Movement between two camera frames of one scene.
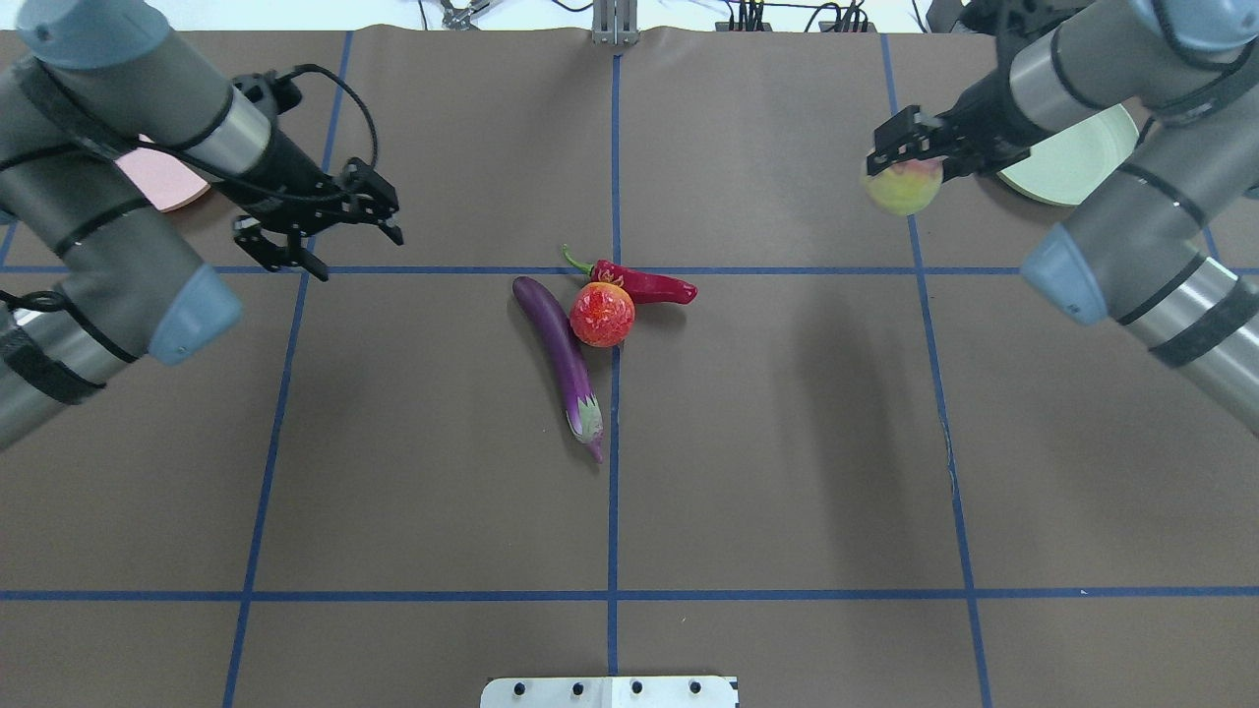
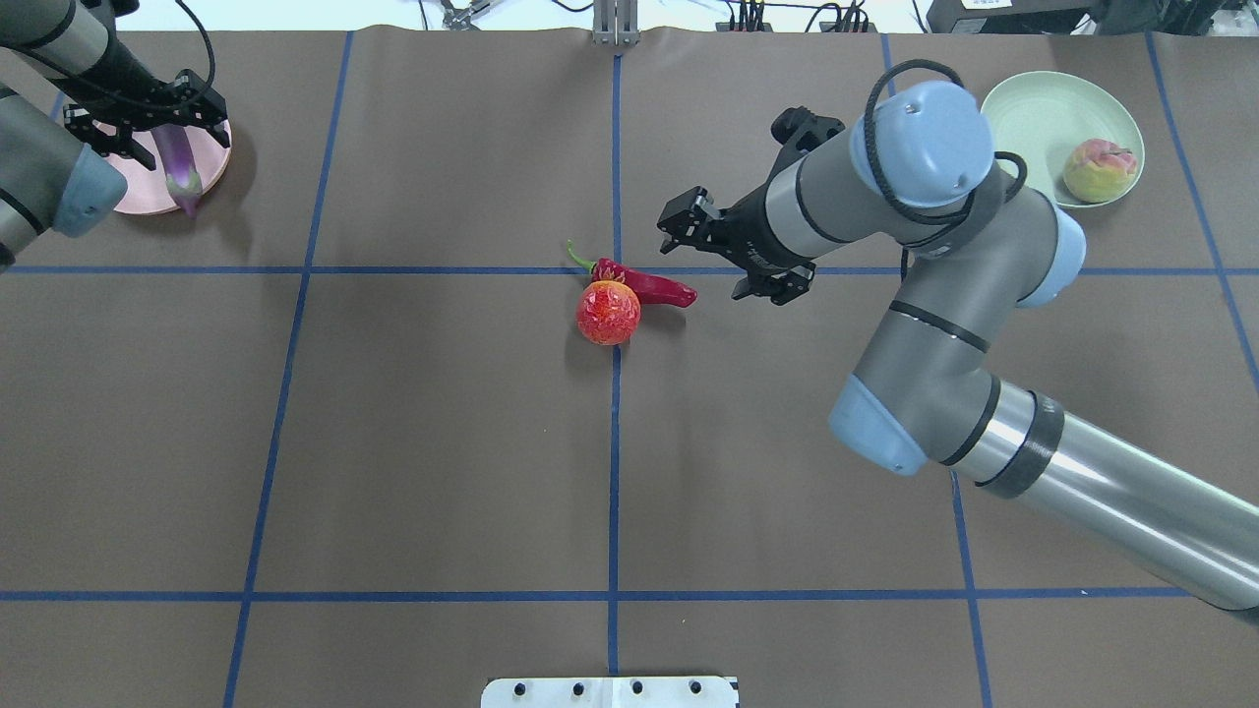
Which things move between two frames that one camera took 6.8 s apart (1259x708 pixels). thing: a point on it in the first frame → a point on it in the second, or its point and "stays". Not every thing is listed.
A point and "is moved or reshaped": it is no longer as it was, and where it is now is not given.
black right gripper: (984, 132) → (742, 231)
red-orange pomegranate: (602, 314) stays
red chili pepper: (644, 288) stays
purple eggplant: (570, 360) → (183, 176)
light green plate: (1069, 168) stays
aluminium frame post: (615, 23) stays
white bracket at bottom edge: (609, 691) stays
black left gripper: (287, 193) → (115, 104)
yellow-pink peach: (906, 187) is moved or reshaped
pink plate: (163, 179) stays
